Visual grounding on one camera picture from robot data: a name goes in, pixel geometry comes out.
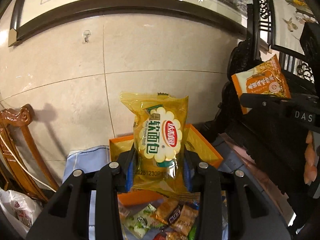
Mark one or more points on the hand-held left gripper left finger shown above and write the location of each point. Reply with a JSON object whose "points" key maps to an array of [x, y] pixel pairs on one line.
{"points": [[130, 175]]}

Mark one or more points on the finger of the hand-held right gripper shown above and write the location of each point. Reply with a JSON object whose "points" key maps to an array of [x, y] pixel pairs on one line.
{"points": [[260, 102]]}

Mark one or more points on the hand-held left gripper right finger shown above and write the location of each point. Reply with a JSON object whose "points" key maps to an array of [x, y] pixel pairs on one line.
{"points": [[187, 177]]}

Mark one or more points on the orange white snack packet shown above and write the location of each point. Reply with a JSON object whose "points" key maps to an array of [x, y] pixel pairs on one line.
{"points": [[262, 82]]}

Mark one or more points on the orange cardboard box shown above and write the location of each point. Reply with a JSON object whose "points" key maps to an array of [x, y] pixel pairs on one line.
{"points": [[201, 143]]}

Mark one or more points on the brown chocolate bar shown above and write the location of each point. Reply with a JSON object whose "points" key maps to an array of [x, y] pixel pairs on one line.
{"points": [[175, 216]]}

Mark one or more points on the yellow bread packet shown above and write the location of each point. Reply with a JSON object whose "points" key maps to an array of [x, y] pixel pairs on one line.
{"points": [[155, 140]]}

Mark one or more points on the person's right hand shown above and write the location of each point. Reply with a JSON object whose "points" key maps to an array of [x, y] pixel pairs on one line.
{"points": [[310, 160]]}

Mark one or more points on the dark carved wooden furniture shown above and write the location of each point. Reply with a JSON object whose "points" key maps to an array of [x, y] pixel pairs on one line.
{"points": [[262, 135]]}

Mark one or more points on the brown candy packet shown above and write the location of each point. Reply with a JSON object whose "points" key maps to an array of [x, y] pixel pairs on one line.
{"points": [[163, 211], [187, 220]]}

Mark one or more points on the green snack packet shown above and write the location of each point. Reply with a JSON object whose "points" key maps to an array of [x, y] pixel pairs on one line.
{"points": [[140, 221]]}

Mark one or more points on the blue striped tablecloth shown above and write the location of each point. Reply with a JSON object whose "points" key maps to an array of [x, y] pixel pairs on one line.
{"points": [[82, 160]]}

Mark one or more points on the pink cloth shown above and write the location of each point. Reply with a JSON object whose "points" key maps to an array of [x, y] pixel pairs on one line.
{"points": [[250, 158]]}

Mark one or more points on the framed bird painting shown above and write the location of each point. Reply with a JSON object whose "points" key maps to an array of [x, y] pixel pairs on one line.
{"points": [[290, 10]]}

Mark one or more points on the white plastic bag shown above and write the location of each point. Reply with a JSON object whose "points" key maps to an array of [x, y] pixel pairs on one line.
{"points": [[15, 205]]}

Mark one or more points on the carved wooden chair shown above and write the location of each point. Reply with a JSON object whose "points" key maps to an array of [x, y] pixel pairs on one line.
{"points": [[15, 142]]}

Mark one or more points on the metal wall hook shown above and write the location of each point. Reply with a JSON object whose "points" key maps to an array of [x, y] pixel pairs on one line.
{"points": [[86, 35]]}

